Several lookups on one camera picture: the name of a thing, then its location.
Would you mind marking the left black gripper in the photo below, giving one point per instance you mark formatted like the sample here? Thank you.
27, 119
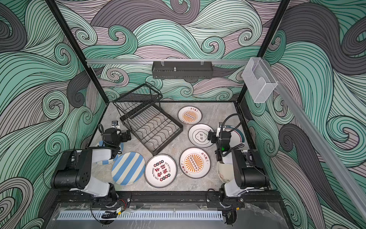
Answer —
124, 136

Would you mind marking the black wire dish rack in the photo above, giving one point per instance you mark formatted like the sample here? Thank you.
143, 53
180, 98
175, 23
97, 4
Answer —
141, 113

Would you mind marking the orange sunburst plate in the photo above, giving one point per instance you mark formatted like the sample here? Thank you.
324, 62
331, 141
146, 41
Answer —
195, 163
190, 115

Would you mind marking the white plate black motif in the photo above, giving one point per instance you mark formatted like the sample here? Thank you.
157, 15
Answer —
198, 135

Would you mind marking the green red rimmed plate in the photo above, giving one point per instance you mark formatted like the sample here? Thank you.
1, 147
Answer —
237, 137

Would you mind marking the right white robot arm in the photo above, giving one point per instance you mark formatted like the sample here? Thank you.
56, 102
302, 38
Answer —
249, 172

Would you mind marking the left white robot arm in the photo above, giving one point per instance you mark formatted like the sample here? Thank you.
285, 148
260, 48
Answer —
73, 172

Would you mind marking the blue striped plate near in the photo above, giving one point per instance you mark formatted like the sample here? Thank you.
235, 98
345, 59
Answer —
128, 168

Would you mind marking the blue striped plate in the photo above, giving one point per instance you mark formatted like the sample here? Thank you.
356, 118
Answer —
128, 168
106, 162

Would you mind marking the blue striped plate far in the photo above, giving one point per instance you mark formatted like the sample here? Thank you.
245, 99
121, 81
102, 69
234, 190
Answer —
106, 162

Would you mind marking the white plate red characters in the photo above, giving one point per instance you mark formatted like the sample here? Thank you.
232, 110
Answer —
160, 171

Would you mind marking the black perforated metal tray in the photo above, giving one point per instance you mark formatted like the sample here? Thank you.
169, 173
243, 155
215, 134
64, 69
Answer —
182, 70

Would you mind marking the cream plate with drawing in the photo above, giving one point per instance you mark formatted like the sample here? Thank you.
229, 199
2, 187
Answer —
225, 172

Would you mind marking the clear plastic holder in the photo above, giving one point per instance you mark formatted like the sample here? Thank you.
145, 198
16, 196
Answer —
259, 79

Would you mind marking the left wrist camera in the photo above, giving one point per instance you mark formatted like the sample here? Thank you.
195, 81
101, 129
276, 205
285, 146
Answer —
115, 124

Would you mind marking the aluminium rail back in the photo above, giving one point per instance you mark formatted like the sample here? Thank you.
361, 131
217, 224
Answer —
131, 61

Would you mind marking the aluminium rail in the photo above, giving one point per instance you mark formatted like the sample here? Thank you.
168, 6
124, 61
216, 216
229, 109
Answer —
294, 102
131, 61

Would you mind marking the white slotted cable duct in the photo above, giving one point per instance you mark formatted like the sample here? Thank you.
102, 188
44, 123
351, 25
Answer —
143, 215

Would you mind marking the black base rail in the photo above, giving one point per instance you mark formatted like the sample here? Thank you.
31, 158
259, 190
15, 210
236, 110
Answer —
136, 199

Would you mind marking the aluminium rail right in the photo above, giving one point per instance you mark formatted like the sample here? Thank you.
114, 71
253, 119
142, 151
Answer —
294, 102

